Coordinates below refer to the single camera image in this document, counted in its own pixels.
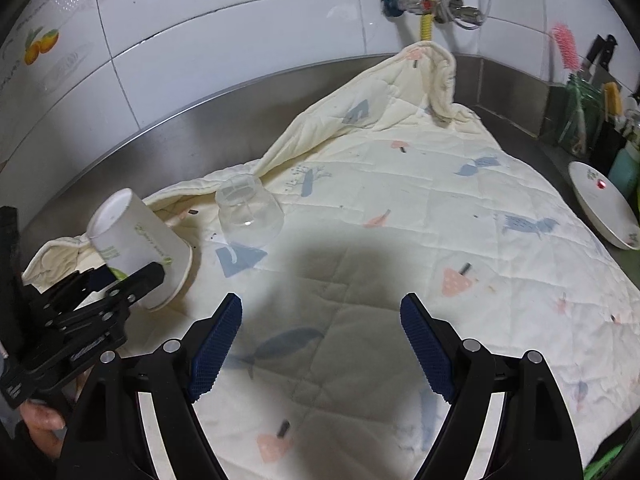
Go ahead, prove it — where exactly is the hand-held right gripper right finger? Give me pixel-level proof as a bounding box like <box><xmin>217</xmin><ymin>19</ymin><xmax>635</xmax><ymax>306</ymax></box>
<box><xmin>400</xmin><ymin>292</ymin><xmax>585</xmax><ymax>480</ymax></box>

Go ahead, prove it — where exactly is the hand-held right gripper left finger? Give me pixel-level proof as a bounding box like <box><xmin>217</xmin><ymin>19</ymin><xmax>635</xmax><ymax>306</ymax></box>
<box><xmin>56</xmin><ymin>292</ymin><xmax>243</xmax><ymax>480</ymax></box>

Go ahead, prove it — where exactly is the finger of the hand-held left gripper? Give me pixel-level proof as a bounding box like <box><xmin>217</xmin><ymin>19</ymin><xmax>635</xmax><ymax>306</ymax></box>
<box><xmin>50</xmin><ymin>262</ymin><xmax>166</xmax><ymax>361</ymax></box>
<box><xmin>22</xmin><ymin>266</ymin><xmax>117</xmax><ymax>321</ymax></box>

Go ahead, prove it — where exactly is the white paper cup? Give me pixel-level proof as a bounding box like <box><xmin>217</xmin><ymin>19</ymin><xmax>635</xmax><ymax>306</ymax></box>
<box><xmin>87</xmin><ymin>188</ymin><xmax>193</xmax><ymax>310</ymax></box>

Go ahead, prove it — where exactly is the green plastic basket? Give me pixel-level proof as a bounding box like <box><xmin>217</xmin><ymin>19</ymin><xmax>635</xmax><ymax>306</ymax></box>
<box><xmin>582</xmin><ymin>442</ymin><xmax>628</xmax><ymax>480</ymax></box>

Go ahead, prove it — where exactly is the person's left forearm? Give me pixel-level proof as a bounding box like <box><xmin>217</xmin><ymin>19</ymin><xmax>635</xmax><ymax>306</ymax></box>
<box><xmin>0</xmin><ymin>417</ymin><xmax>58</xmax><ymax>480</ymax></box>

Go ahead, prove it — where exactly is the person's left hand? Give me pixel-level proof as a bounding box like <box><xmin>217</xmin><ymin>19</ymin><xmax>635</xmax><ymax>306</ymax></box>
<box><xmin>22</xmin><ymin>402</ymin><xmax>68</xmax><ymax>461</ymax></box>

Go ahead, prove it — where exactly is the clear plastic cup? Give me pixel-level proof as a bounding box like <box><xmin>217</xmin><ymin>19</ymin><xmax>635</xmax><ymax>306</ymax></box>
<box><xmin>215</xmin><ymin>173</ymin><xmax>285</xmax><ymax>250</ymax></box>

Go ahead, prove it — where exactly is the white plate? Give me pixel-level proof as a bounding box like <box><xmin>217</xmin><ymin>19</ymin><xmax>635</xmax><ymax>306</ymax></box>
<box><xmin>567</xmin><ymin>161</ymin><xmax>640</xmax><ymax>251</ymax></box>

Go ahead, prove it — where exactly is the teal bottle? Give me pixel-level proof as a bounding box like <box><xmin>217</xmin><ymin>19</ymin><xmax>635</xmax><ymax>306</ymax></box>
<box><xmin>607</xmin><ymin>142</ymin><xmax>640</xmax><ymax>203</ymax></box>

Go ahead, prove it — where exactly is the green utensil holder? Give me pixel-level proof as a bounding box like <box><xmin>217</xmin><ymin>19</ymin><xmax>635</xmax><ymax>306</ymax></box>
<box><xmin>556</xmin><ymin>76</ymin><xmax>607</xmax><ymax>155</ymax></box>

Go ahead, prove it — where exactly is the pink brush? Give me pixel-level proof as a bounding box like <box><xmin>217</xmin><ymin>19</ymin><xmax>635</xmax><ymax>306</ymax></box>
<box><xmin>551</xmin><ymin>24</ymin><xmax>587</xmax><ymax>153</ymax></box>

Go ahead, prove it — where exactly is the metal wall valve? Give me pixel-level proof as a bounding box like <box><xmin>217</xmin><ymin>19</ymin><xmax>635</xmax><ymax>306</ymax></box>
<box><xmin>375</xmin><ymin>0</ymin><xmax>433</xmax><ymax>20</ymax></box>
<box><xmin>445</xmin><ymin>0</ymin><xmax>486</xmax><ymax>31</ymax></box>

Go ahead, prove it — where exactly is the black handled knife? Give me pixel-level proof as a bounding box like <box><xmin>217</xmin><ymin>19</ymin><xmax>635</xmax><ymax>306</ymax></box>
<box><xmin>586</xmin><ymin>34</ymin><xmax>618</xmax><ymax>73</ymax></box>

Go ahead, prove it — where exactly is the yellow hose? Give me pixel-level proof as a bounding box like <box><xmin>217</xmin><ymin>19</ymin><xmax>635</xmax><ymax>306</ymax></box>
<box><xmin>421</xmin><ymin>0</ymin><xmax>437</xmax><ymax>43</ymax></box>

